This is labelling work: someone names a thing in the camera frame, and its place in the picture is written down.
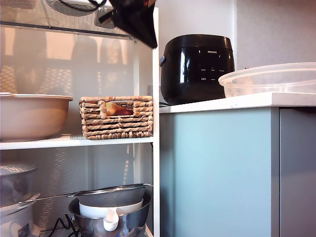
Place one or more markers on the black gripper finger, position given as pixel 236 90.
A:
pixel 107 16
pixel 138 19

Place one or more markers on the clear plastic microwave lid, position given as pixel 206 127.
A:
pixel 269 80

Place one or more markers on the white metal shelf unit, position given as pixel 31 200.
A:
pixel 156 123

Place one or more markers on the steel pot with lid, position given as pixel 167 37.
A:
pixel 16 182

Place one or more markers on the black Philips rice cooker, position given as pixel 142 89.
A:
pixel 192 71

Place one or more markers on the yellow onion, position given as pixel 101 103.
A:
pixel 111 108

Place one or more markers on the red onion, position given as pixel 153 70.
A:
pixel 124 112

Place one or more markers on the woven wicker basket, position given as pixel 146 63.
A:
pixel 117 126

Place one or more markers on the large beige bowl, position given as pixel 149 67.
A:
pixel 34 116

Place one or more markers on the teal kitchen cabinet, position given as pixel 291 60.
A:
pixel 219 172

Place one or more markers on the metal mesh strainer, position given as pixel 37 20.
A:
pixel 112 196

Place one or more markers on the white ceramic bowl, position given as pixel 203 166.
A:
pixel 87 210

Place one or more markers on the stainless steel mixing bowl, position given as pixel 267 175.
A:
pixel 134 220

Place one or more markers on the white plastic scoop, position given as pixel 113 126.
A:
pixel 111 221

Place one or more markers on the white rice cooker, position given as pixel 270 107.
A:
pixel 16 222

